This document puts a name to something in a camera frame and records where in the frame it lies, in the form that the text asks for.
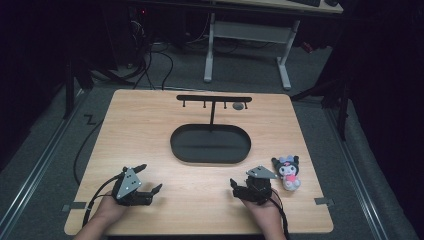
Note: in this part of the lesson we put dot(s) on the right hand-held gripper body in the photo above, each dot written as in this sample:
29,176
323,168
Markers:
258,188

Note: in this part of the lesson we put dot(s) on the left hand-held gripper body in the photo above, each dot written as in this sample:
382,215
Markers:
128,186

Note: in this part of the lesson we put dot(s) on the person's left hand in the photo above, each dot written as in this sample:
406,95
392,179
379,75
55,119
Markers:
111,210

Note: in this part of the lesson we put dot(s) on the black and pink plush toy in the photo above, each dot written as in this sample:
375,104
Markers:
289,173

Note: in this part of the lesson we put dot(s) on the black hook stand with tray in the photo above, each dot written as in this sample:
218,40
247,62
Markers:
210,143

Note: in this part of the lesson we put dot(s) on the grey tape strip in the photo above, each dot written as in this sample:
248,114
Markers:
323,201
75,206

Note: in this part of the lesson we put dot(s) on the grey round table grommet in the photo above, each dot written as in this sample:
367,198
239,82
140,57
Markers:
238,106

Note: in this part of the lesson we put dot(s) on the black metal stand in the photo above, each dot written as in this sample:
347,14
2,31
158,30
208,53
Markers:
336,100
70,86

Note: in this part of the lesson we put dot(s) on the dark computer tower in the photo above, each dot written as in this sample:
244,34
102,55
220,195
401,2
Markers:
140,33

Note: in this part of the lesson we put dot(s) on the metal floor rail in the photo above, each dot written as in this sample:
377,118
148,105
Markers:
36,170
356,180

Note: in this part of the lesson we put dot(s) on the white metal frame desk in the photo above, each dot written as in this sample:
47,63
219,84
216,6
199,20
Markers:
253,32

